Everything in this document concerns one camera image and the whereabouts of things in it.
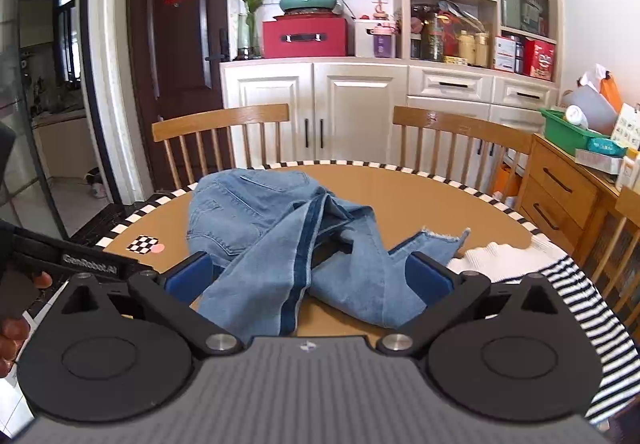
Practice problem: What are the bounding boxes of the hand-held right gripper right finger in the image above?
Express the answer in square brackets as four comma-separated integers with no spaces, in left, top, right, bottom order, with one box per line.
[376,252,561,357]

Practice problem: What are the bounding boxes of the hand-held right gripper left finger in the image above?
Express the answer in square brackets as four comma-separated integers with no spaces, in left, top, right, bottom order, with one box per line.
[60,251,246,359]

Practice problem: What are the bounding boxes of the blue denim jeans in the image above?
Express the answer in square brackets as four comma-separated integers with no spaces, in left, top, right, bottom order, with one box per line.
[186,168,472,340]

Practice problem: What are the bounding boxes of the person's left hand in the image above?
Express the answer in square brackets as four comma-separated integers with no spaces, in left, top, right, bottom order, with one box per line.
[0,271,54,380]

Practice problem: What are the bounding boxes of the checkered marker sticker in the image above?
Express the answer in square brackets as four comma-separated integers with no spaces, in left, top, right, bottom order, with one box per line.
[124,234,165,255]

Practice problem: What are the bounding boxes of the orange shopping bag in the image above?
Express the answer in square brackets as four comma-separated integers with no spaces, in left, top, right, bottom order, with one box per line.
[492,163,522,198]

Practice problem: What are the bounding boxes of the black white striped shirt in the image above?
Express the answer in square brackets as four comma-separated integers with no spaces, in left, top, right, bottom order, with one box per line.
[446,240,634,426]

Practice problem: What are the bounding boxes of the wooden spindle chair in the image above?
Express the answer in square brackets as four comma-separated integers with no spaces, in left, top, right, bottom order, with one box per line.
[392,106,536,213]
[581,184,640,325]
[151,104,291,191]

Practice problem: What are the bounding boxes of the wooden sideboard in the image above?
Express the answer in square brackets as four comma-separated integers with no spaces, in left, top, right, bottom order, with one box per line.
[514,134,627,271]

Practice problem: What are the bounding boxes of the glass sliding door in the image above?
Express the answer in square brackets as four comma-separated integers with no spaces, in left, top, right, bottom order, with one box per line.
[0,0,122,241]

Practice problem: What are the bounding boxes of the green plastic basket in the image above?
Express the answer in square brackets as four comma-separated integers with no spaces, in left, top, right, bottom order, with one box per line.
[538,107,627,158]

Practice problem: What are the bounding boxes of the dark brown door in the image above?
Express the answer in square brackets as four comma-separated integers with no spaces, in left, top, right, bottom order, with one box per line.
[125,0,237,197]

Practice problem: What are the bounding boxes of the white bottle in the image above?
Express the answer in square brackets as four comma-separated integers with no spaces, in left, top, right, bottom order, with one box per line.
[564,104,590,130]

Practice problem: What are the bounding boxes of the teal tissue pack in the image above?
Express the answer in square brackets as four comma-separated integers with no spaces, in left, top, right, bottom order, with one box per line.
[587,137,628,159]

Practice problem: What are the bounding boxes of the grey plastic board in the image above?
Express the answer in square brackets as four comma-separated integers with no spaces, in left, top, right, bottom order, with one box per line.
[559,86,619,135]

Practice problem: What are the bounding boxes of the red white carton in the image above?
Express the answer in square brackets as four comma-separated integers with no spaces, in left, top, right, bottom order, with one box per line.
[494,36,517,73]

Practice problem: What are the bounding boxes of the purple water bottle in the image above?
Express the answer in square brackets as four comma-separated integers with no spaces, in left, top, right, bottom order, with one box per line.
[372,22,397,59]

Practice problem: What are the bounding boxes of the red snack box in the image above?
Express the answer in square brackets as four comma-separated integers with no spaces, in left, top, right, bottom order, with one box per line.
[522,39,556,81]

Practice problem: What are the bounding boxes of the red storage box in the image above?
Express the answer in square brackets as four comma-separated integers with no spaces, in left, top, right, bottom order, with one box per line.
[262,17,349,59]

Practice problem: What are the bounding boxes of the green storage case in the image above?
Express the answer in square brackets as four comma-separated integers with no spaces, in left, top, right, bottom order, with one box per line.
[501,0,550,32]

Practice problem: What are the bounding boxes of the white wall cabinet unit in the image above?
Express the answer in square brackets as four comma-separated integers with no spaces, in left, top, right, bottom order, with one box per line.
[215,0,562,177]

